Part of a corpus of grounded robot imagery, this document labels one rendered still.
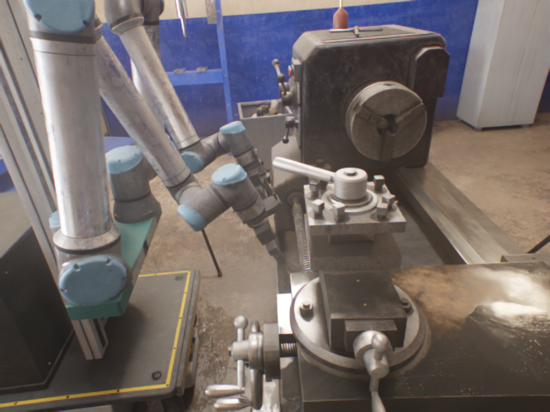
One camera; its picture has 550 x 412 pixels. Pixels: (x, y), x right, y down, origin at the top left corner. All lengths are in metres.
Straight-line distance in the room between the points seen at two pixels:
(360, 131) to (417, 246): 0.43
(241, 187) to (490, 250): 0.71
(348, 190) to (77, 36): 0.59
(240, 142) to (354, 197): 0.84
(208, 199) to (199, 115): 3.95
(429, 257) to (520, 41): 3.83
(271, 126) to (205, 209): 2.54
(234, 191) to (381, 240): 0.46
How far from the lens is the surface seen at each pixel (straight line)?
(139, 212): 1.64
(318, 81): 1.50
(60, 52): 0.90
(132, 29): 1.46
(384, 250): 0.75
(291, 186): 1.65
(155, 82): 1.44
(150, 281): 1.98
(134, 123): 1.09
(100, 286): 1.05
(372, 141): 1.37
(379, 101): 1.34
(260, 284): 2.33
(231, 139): 1.49
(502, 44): 4.88
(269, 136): 3.58
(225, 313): 2.18
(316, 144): 1.56
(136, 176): 1.60
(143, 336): 1.71
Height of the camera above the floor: 1.49
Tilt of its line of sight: 28 degrees down
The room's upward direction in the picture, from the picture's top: 4 degrees counter-clockwise
